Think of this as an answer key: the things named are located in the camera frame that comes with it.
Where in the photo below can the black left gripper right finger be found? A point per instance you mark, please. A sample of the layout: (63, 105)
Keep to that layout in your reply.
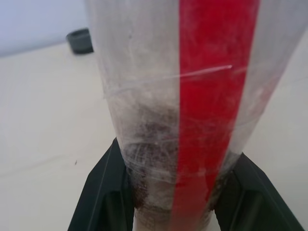
(250, 195)

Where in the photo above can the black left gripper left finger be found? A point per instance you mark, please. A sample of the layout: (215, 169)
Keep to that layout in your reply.
(106, 190)

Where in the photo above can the clear bottle with red stripe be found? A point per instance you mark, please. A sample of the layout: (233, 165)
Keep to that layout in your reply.
(183, 101)

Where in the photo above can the grey tape roll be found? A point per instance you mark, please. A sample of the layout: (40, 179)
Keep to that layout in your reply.
(80, 41)

